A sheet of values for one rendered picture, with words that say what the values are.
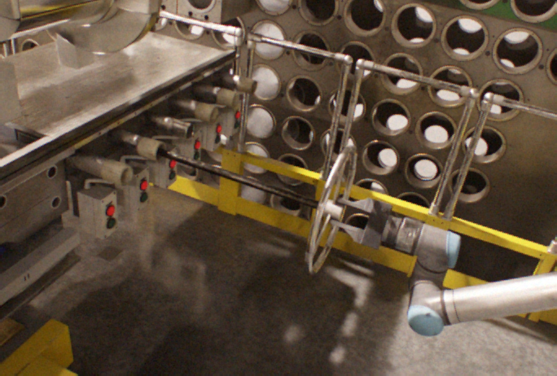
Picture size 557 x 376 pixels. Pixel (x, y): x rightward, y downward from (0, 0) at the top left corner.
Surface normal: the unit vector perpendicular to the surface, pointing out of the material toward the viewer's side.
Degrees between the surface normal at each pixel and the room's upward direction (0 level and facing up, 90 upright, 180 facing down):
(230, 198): 90
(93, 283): 0
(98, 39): 90
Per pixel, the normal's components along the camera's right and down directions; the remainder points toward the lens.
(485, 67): -0.36, 0.44
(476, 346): 0.14, -0.85
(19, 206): 0.92, 0.30
